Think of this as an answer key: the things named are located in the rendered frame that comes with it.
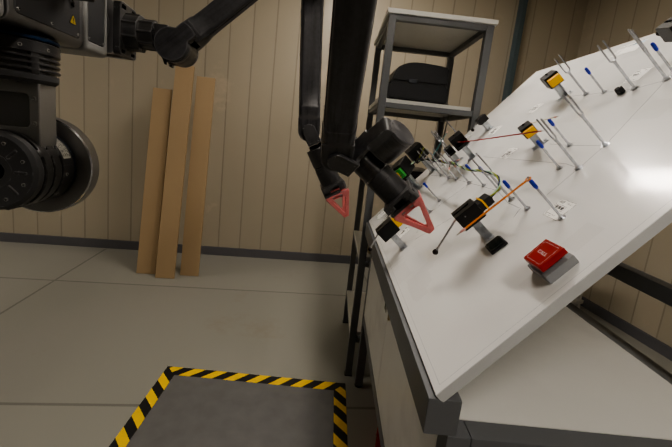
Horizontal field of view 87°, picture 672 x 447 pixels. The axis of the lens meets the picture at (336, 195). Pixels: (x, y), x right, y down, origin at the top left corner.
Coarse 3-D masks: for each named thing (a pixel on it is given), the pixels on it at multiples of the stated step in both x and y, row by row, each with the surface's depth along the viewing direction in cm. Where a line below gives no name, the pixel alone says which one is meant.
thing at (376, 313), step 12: (372, 264) 165; (372, 276) 161; (372, 288) 157; (372, 300) 154; (372, 312) 150; (384, 312) 123; (372, 324) 147; (384, 324) 121; (372, 336) 143; (384, 336) 119; (372, 348) 140; (372, 360) 137
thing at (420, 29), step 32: (384, 32) 183; (416, 32) 186; (448, 32) 180; (480, 32) 171; (384, 64) 165; (448, 64) 218; (480, 64) 166; (384, 96) 168; (448, 96) 221; (480, 96) 168; (352, 256) 238; (352, 320) 186; (352, 352) 189
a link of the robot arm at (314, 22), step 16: (304, 0) 88; (320, 0) 88; (304, 16) 89; (320, 16) 89; (304, 32) 90; (320, 32) 90; (304, 48) 90; (320, 48) 91; (304, 64) 91; (320, 64) 92; (304, 80) 92; (320, 80) 93; (304, 96) 92; (304, 112) 92
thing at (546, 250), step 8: (544, 240) 61; (536, 248) 60; (544, 248) 59; (552, 248) 58; (560, 248) 56; (528, 256) 60; (536, 256) 59; (544, 256) 58; (552, 256) 56; (560, 256) 56; (536, 264) 57; (544, 264) 56; (552, 264) 56
